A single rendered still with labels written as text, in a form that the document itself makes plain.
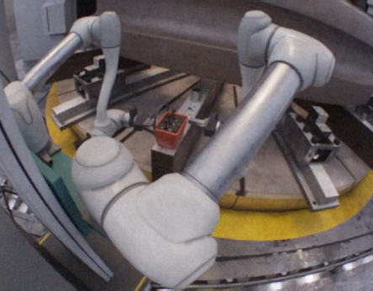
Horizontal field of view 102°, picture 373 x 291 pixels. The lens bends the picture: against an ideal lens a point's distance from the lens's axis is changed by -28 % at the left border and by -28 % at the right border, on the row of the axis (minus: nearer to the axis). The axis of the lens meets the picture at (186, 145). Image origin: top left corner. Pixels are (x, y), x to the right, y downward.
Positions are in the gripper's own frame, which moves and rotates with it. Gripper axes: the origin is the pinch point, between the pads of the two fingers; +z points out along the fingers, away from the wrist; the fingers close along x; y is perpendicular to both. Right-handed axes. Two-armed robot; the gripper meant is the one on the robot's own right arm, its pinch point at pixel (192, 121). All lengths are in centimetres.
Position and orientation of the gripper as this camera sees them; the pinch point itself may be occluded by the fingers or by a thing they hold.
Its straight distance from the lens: 111.9
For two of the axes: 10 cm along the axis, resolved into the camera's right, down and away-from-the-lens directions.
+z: -9.4, -2.8, 1.7
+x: -3.1, 6.1, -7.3
